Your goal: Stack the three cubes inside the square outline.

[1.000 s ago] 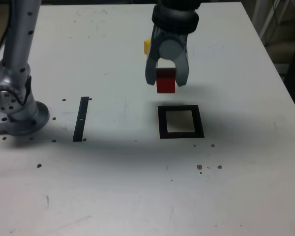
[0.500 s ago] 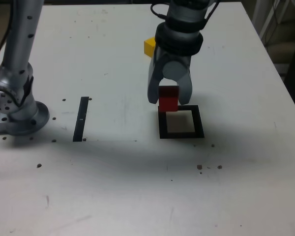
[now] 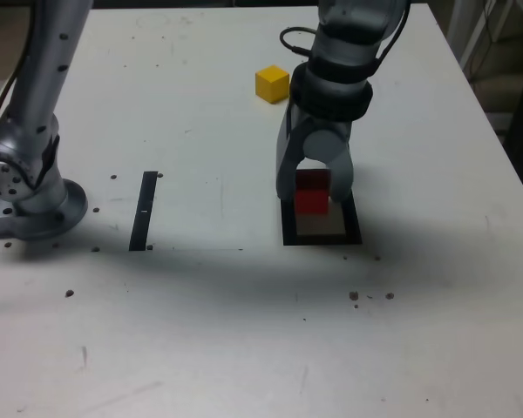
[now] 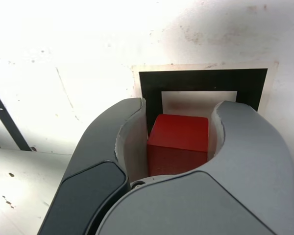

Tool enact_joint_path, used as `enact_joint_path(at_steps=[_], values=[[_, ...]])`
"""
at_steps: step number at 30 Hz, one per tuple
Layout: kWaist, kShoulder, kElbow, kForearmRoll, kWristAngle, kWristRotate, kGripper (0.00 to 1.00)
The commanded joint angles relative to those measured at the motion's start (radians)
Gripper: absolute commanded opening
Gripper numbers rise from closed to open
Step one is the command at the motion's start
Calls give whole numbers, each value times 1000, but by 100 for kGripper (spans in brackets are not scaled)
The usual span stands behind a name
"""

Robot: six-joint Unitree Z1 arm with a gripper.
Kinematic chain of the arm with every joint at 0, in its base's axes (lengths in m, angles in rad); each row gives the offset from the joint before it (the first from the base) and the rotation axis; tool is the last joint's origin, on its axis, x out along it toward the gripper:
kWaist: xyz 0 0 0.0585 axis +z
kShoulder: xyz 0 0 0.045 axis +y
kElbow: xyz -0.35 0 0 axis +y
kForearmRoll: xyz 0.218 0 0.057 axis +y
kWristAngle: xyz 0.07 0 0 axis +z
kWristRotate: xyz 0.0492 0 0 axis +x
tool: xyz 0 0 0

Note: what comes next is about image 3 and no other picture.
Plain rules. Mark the white metal frame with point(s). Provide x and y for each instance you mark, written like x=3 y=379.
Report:
x=475 y=26

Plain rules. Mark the black tape square outline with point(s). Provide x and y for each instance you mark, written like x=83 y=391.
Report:
x=353 y=226

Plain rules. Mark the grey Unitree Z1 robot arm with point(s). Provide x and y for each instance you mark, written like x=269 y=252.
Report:
x=30 y=87

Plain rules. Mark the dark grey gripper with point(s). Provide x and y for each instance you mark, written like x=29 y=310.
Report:
x=331 y=125

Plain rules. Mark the red cube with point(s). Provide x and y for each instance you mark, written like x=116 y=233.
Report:
x=311 y=201

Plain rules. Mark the black tape strip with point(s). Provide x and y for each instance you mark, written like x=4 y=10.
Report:
x=141 y=217

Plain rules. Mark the yellow cube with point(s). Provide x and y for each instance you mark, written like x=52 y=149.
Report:
x=271 y=85

